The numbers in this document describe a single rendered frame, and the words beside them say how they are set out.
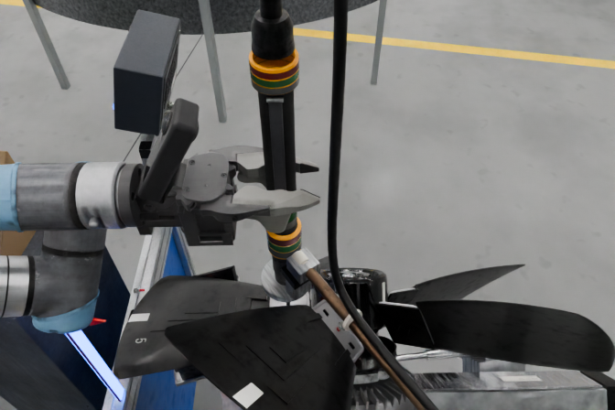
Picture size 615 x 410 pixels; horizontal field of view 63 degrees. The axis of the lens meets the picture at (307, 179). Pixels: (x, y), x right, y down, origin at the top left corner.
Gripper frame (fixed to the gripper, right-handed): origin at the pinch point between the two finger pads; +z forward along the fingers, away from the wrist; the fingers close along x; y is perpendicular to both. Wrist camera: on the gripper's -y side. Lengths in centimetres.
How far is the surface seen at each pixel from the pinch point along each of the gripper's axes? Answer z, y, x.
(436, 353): 20.8, 39.3, 3.0
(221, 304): -13.8, 32.1, -2.8
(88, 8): -107, 85, -198
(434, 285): 21.6, 35.4, -7.5
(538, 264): 104, 151, -85
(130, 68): -39, 25, -58
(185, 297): -20.3, 33.5, -4.9
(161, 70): -32, 27, -59
